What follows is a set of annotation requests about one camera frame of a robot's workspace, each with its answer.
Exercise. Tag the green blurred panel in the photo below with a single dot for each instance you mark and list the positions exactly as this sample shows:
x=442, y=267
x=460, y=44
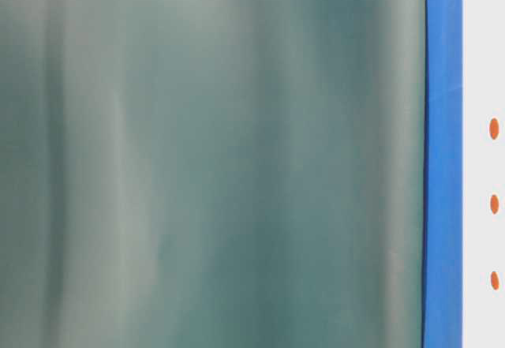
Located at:
x=212, y=173

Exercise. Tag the blue table cloth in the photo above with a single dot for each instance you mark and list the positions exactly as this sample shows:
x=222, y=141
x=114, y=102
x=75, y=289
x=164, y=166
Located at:
x=442, y=267

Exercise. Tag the small white marked plate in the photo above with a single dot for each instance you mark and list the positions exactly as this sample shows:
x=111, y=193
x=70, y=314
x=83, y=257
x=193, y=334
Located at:
x=483, y=177

